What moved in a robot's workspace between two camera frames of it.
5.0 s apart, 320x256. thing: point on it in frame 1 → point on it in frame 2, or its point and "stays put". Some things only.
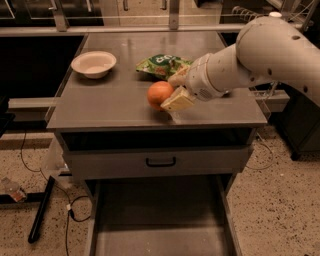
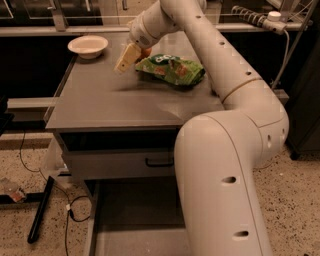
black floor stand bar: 36,223 stays put
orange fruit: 158,92 → 145,53
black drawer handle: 160,164 stays put
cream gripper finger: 179,100 → 128,57
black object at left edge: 5,117 stays put
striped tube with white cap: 250,15 stays put
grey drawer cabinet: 161,179 stays put
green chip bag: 162,66 stays put
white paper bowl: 94,64 → 88,47
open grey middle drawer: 162,215 stays put
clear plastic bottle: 13,188 stays put
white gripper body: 198,79 → 142,35
